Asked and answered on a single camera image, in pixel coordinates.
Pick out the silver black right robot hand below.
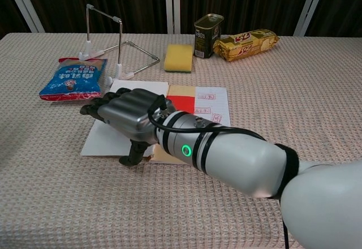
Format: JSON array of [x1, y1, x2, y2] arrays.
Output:
[[80, 87, 176, 166]]

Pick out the red and tan card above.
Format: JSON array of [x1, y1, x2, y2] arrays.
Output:
[[165, 84, 197, 117]]

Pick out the yellow white notebook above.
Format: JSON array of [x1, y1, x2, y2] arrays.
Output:
[[80, 79, 232, 165]]

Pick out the blue snack bag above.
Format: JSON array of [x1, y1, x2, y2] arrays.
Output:
[[38, 57, 109, 102]]

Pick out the yellow sponge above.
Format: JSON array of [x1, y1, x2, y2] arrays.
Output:
[[163, 44, 193, 74]]

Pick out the beige waffle tablecloth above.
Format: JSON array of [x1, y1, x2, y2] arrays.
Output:
[[0, 32, 362, 249]]

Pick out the olive green tin can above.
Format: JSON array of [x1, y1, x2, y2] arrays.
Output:
[[193, 13, 225, 59]]

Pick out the gold biscuit packet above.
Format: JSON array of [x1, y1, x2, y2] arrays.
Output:
[[212, 28, 281, 62]]

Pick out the metal wire stand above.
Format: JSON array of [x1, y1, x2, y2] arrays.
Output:
[[78, 3, 161, 87]]

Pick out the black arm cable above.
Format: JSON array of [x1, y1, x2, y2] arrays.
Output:
[[147, 95, 291, 249]]

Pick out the white partition frame post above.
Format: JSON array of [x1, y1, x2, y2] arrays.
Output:
[[2, 0, 45, 33], [292, 0, 330, 37], [165, 0, 182, 34]]

